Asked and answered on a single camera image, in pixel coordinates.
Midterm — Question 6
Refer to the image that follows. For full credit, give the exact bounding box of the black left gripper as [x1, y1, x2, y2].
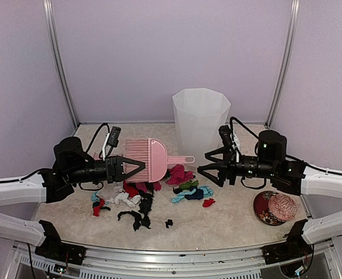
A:
[67, 155, 145, 184]

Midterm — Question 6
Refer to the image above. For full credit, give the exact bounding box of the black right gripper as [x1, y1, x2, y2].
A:
[197, 145, 278, 188]

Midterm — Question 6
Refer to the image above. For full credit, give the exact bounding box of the pink plastic hand brush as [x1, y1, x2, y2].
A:
[124, 138, 195, 183]

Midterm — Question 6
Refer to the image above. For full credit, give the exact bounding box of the translucent white waste bin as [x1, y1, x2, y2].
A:
[172, 88, 231, 167]

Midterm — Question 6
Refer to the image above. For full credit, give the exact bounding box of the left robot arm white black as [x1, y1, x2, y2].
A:
[0, 137, 146, 259]

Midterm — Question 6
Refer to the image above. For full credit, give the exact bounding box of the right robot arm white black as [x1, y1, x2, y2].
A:
[197, 124, 342, 258]

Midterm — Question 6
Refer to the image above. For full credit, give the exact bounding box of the red paper scrap centre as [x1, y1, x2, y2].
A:
[123, 181, 139, 198]

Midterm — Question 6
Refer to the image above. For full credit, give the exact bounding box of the white paper scrap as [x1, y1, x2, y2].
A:
[109, 186, 141, 208]

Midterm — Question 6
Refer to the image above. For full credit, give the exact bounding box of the green paper scrap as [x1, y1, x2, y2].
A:
[179, 180, 199, 191]

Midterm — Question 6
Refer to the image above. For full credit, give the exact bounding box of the small red paper scrap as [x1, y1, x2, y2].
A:
[203, 198, 215, 208]

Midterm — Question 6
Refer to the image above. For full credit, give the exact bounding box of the black paper scrap strip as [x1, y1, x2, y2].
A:
[117, 210, 151, 231]

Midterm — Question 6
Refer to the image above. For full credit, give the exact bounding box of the dark red patterned round dish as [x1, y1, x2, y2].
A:
[253, 191, 285, 226]

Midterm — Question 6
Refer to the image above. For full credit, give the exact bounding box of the small black paper scrap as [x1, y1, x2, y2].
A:
[165, 219, 173, 228]

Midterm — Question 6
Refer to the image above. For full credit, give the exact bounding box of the pink patterned small bowl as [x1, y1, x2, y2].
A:
[268, 194, 297, 221]

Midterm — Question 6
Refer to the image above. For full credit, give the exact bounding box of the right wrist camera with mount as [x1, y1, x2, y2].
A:
[218, 125, 240, 150]

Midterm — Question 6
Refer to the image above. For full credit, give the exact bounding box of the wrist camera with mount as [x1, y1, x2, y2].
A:
[100, 126, 121, 160]
[218, 125, 240, 150]

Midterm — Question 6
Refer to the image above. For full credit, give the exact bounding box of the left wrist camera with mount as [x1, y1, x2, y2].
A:
[100, 126, 121, 160]

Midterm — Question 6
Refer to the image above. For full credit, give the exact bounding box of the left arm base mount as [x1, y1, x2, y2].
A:
[34, 220, 87, 266]

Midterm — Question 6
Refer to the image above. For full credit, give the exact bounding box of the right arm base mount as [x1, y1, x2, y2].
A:
[262, 219, 314, 264]

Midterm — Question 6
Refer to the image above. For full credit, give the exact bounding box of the front aluminium rail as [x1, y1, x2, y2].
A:
[5, 241, 342, 278]

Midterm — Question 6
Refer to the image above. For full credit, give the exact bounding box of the right aluminium frame post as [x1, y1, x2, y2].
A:
[265, 0, 300, 128]

